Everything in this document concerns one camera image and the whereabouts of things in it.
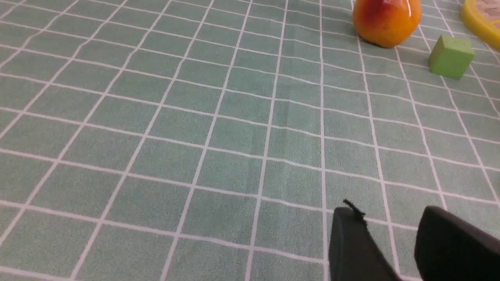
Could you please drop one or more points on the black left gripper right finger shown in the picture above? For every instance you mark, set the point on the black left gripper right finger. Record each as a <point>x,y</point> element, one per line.
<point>451,249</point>

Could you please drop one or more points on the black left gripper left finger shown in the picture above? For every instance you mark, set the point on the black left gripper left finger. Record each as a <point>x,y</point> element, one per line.
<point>353,253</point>

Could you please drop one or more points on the yellow woven steamer lid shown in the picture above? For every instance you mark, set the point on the yellow woven steamer lid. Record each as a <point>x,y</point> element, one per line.
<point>482,18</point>

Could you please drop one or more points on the green cube block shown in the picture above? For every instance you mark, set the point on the green cube block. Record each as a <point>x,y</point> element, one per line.
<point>451,56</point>

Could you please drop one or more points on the orange red pear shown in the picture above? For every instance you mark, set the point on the orange red pear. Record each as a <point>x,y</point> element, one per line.
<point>386,23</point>

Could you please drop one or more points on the green checkered tablecloth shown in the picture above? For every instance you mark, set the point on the green checkered tablecloth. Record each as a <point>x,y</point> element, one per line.
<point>211,140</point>

